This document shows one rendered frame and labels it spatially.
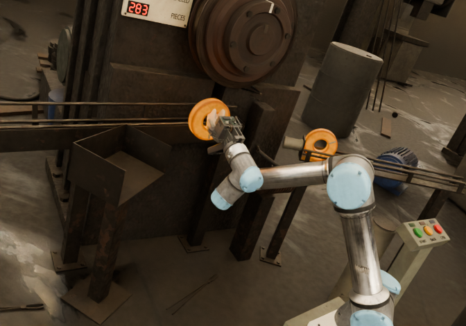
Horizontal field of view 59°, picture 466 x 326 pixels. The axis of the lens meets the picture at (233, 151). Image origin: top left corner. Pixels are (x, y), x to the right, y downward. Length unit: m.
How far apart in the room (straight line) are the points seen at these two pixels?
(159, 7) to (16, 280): 1.21
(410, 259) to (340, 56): 2.78
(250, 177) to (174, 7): 0.76
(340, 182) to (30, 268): 1.33
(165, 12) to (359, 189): 0.98
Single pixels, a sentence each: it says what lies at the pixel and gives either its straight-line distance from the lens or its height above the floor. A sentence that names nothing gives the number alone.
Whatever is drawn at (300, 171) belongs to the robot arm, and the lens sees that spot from 1.34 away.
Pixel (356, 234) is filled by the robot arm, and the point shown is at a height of 0.79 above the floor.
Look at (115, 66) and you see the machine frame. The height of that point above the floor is 0.87.
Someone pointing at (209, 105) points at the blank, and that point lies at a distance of 1.45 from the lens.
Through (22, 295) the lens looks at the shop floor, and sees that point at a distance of 1.86.
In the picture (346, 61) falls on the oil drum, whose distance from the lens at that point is 4.32.
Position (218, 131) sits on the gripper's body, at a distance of 1.38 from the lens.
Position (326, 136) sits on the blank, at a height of 0.76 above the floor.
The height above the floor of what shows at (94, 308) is 0.01.
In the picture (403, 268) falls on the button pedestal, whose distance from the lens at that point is 1.97.
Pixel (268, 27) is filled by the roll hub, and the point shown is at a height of 1.17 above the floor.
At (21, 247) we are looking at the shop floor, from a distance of 2.05.
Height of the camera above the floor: 1.36
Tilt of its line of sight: 24 degrees down
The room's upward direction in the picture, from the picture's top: 19 degrees clockwise
